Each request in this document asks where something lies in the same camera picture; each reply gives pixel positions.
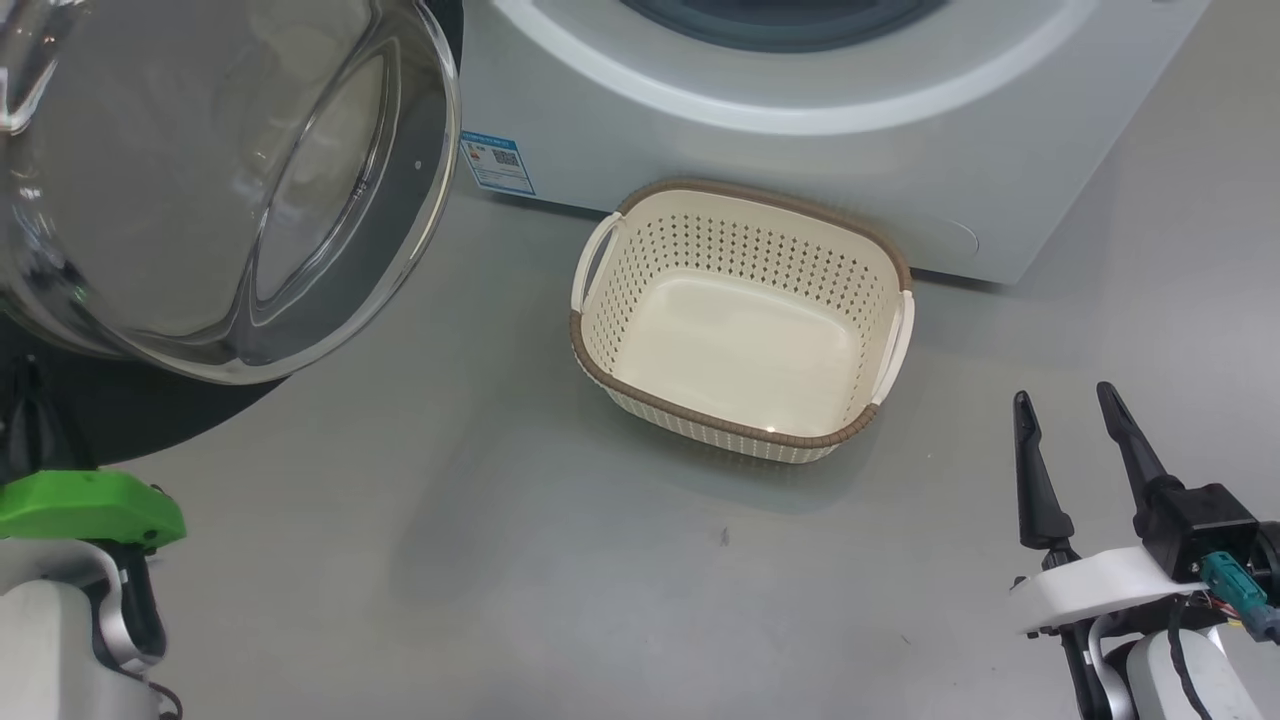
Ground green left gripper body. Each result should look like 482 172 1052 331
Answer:
0 470 187 551

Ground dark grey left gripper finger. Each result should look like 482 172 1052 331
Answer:
18 355 69 473

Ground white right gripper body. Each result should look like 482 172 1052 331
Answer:
1008 543 1206 638

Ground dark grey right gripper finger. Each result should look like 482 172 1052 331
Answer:
1096 381 1185 536
1013 390 1077 553

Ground round black glass washer door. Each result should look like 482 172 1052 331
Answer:
0 0 466 479

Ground cream perforated laundry basket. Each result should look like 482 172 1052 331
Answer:
569 178 916 465

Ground white front-load washing machine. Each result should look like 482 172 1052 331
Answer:
455 0 1213 286

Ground round white filter cover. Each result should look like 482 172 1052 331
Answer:
905 215 981 273

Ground blue energy label sticker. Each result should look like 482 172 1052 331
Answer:
460 130 537 197

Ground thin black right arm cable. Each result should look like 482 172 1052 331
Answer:
1168 598 1216 720

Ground teal camera cable connector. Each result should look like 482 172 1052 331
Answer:
1200 550 1280 644

